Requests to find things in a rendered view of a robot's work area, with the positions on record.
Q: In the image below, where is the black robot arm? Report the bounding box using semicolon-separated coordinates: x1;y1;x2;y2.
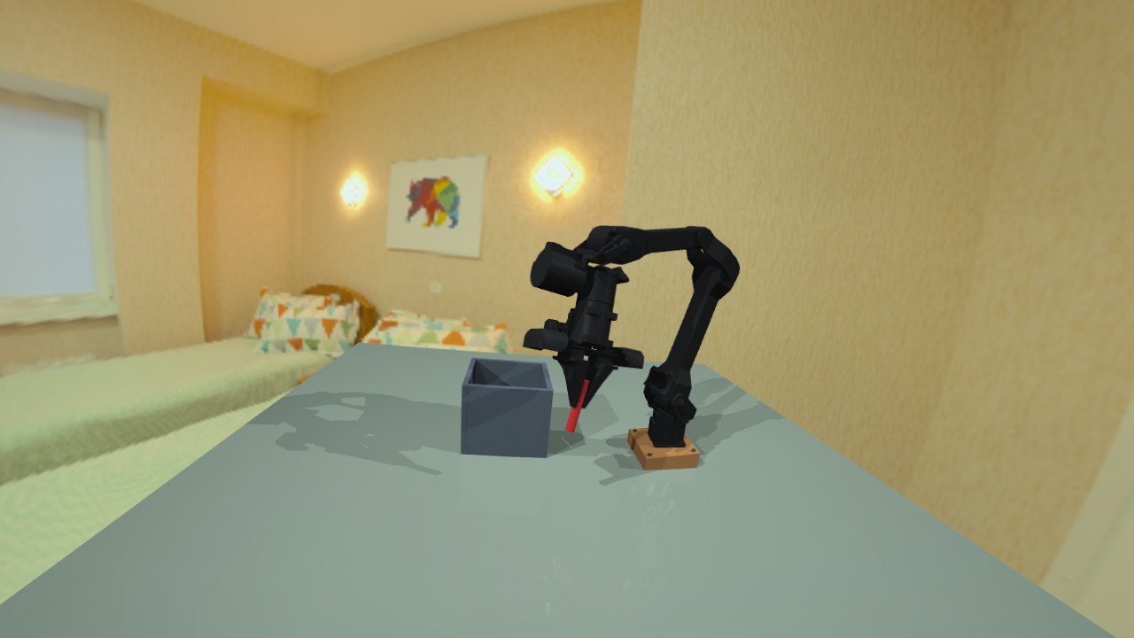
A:
530;226;741;448

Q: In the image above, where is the red peg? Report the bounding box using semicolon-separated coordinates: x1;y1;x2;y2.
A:
565;378;590;432

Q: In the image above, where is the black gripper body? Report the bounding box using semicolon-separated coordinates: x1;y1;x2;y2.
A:
523;300;644;369

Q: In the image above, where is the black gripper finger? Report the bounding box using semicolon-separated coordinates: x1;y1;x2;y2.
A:
553;356;589;408
582;361;617;408

